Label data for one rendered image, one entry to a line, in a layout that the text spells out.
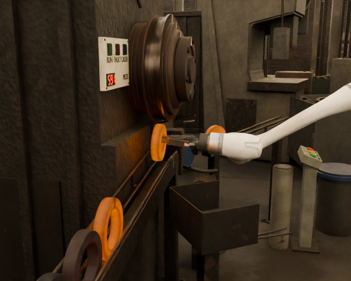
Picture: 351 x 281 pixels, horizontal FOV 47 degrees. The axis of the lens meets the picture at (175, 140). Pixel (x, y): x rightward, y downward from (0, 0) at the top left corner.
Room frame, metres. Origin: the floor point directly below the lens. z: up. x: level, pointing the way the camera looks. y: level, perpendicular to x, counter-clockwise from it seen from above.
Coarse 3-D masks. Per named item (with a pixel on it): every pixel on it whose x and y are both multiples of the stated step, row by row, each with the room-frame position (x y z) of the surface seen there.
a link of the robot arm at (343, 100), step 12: (336, 96) 1.53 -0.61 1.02; (348, 96) 1.51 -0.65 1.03; (312, 108) 1.55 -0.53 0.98; (324, 108) 1.53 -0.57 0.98; (336, 108) 1.52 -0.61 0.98; (348, 108) 1.52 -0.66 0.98; (288, 120) 1.61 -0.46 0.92; (300, 120) 1.57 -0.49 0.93; (312, 120) 1.55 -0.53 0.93; (276, 132) 1.63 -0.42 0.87; (288, 132) 1.61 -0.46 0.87; (264, 144) 1.66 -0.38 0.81
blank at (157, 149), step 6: (156, 126) 1.59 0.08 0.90; (162, 126) 1.60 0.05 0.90; (156, 132) 1.56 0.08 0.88; (162, 132) 1.60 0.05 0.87; (156, 138) 1.55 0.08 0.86; (156, 144) 1.54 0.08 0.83; (162, 144) 1.64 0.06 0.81; (156, 150) 1.54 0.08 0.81; (162, 150) 1.62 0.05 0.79; (156, 156) 1.55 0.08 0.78; (162, 156) 1.61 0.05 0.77
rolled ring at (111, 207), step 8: (104, 200) 1.11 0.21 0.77; (112, 200) 1.11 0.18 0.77; (104, 208) 1.07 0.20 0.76; (112, 208) 1.10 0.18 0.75; (120, 208) 1.17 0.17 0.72; (96, 216) 1.05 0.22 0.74; (104, 216) 1.05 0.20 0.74; (112, 216) 1.17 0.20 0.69; (120, 216) 1.17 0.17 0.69; (96, 224) 1.04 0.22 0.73; (104, 224) 1.03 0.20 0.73; (112, 224) 1.17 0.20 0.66; (120, 224) 1.17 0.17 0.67; (104, 232) 1.03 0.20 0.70; (112, 232) 1.16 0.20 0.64; (120, 232) 1.16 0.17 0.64; (104, 240) 1.03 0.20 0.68; (112, 240) 1.14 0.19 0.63; (104, 248) 1.02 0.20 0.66; (112, 248) 1.10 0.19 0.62; (104, 256) 1.03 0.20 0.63
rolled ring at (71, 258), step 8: (80, 232) 0.93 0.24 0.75; (88, 232) 0.94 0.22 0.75; (96, 232) 0.98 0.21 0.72; (72, 240) 0.90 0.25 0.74; (80, 240) 0.90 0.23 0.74; (88, 240) 0.93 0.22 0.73; (96, 240) 0.98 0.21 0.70; (72, 248) 0.88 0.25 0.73; (80, 248) 0.88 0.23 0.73; (88, 248) 0.99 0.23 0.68; (96, 248) 0.99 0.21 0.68; (72, 256) 0.87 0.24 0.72; (80, 256) 0.88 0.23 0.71; (88, 256) 0.99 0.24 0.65; (96, 256) 0.99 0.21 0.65; (64, 264) 0.86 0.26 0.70; (72, 264) 0.86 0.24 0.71; (80, 264) 0.88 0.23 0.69; (88, 264) 0.99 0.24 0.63; (96, 264) 0.98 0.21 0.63; (64, 272) 0.85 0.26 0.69; (72, 272) 0.85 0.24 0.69; (88, 272) 0.97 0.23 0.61; (96, 272) 0.97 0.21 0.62; (72, 280) 0.84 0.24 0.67; (88, 280) 0.95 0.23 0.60
